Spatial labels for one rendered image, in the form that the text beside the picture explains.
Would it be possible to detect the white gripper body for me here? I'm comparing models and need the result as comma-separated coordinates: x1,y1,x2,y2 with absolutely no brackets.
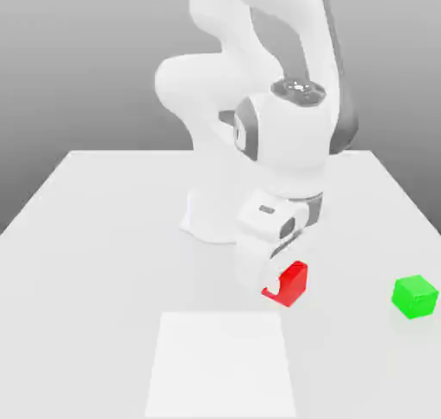
234,229,307,288

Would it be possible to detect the small red cube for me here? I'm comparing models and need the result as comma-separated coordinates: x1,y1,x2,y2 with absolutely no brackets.
260,260,308,309

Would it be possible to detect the small green cube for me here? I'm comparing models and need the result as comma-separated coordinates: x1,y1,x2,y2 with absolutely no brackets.
390,274,440,321

